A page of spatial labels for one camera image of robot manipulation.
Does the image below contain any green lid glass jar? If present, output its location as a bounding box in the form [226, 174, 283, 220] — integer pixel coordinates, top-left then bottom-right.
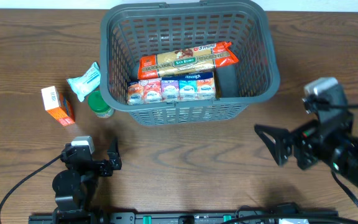
[88, 90, 114, 118]

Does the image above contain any orange and white carton box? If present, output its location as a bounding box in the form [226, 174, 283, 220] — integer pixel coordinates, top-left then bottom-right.
[41, 86, 75, 126]

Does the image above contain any Kleenex tissue multipack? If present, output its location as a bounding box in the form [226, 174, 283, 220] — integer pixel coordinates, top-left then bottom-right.
[127, 72, 217, 105]

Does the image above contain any orange San Remo spaghetti pack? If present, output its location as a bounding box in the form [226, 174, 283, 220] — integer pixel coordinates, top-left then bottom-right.
[137, 42, 239, 80]

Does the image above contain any grey plastic shopping basket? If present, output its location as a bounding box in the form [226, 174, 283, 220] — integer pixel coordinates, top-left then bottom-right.
[99, 1, 280, 126]

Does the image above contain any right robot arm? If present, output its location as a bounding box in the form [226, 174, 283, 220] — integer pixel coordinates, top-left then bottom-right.
[254, 95, 358, 206]

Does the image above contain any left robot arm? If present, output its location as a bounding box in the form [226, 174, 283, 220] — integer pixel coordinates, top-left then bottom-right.
[52, 136, 122, 223]

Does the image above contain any teal wet wipes packet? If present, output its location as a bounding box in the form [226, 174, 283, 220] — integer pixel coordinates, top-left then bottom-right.
[67, 62, 101, 102]

